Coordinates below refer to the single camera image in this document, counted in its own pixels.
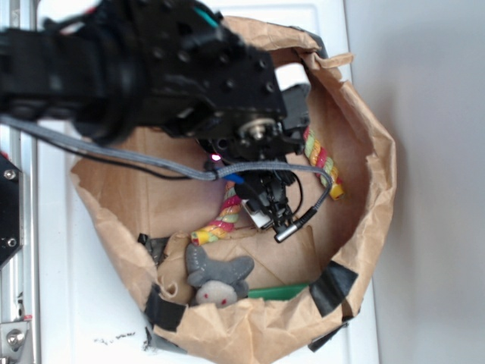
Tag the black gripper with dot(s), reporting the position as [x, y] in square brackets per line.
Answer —
[224, 93]

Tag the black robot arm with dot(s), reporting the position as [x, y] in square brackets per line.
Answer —
[89, 81]

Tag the green plastic piece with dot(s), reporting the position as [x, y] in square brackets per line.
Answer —
[279, 293]

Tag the grey plush bull toy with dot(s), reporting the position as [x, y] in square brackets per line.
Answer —
[222, 283]

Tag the brown paper bag bin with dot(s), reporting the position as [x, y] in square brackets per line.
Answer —
[146, 224]

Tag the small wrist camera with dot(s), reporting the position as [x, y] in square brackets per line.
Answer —
[261, 218]

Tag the aluminium frame rail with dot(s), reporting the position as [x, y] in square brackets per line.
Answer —
[20, 277]

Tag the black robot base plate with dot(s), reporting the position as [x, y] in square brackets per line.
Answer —
[10, 209]

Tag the metal corner bracket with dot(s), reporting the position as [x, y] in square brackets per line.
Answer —
[16, 343]

